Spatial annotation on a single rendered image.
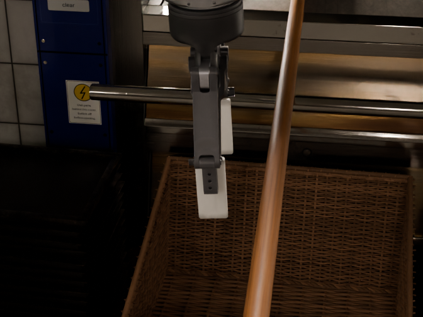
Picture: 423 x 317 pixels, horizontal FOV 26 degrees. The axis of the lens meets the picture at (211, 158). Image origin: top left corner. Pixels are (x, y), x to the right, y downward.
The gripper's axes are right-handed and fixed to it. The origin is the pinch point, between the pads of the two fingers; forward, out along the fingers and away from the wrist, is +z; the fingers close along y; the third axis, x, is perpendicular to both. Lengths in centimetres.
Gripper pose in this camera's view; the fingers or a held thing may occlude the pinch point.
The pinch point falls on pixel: (216, 174)
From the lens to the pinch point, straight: 100.4
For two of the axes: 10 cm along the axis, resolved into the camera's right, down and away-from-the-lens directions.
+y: -0.6, 4.9, -8.7
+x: 10.0, -0.2, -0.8
